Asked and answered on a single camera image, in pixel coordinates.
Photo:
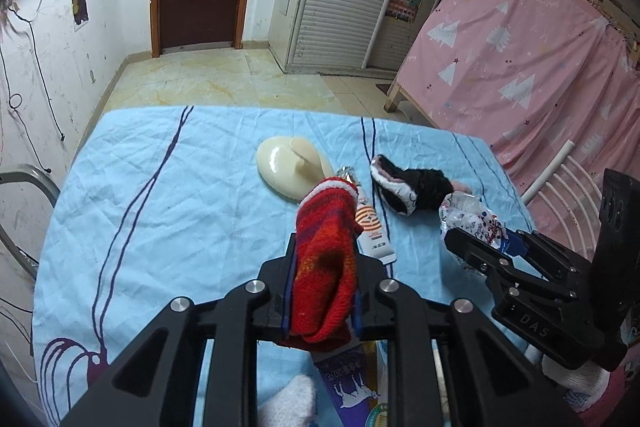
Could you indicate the white gloved left hand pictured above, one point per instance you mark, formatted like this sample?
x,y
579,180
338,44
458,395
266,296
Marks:
x,y
295,405

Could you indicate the purple white paper packet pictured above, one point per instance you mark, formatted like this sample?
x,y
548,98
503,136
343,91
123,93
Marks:
x,y
356,380

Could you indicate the cream plastic wall hook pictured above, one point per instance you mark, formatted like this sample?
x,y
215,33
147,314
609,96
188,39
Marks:
x,y
291,166

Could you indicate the light blue bed sheet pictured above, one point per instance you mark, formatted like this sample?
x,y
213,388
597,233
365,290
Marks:
x,y
164,202

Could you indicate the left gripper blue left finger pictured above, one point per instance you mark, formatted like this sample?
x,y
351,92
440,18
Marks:
x,y
287,293

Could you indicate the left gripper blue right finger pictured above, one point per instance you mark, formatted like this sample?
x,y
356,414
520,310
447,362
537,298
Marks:
x,y
356,315

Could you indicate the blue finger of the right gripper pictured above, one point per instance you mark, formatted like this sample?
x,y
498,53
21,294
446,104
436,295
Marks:
x,y
519,244
477,254

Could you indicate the red knitted sock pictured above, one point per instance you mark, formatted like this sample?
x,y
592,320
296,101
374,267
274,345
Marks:
x,y
326,270

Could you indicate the white metal chair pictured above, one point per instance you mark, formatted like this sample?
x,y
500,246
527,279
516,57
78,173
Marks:
x,y
572,196

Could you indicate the grey metal chair frame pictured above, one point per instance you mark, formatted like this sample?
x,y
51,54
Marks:
x,y
28,195

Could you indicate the pink patterned curtain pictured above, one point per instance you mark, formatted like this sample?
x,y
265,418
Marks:
x,y
525,76

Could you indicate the white orange tube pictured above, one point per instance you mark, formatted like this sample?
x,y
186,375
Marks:
x,y
373,240

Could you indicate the white gloved right hand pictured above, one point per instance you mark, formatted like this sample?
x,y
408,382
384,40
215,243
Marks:
x,y
584,386

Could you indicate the black white fuzzy sock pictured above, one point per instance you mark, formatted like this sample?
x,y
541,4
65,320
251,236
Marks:
x,y
409,190

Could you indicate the white floral wrapper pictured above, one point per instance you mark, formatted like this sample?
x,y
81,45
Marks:
x,y
464,211

